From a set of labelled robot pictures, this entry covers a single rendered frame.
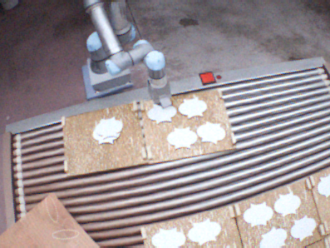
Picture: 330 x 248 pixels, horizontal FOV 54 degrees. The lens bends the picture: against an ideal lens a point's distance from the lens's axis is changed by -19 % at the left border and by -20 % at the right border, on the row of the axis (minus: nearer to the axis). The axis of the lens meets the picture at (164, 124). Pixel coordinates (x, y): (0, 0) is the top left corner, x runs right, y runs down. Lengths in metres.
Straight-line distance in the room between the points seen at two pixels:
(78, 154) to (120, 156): 0.21
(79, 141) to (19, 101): 1.76
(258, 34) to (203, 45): 0.63
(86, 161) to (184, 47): 1.98
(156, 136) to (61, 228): 0.69
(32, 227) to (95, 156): 0.54
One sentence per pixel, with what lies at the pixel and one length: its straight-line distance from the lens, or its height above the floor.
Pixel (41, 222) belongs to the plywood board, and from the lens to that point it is 1.67.
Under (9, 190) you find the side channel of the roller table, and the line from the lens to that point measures 1.92.
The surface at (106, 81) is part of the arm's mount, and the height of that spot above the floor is 0.96.
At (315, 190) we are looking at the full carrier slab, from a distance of 1.80.
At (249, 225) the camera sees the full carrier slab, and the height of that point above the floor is 0.94.
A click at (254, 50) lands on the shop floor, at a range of 3.60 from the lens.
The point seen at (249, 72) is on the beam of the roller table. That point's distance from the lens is 2.14.
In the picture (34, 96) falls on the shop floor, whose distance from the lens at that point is 3.54.
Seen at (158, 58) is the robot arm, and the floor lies 1.34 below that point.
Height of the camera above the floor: 2.49
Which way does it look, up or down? 56 degrees down
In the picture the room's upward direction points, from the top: 7 degrees counter-clockwise
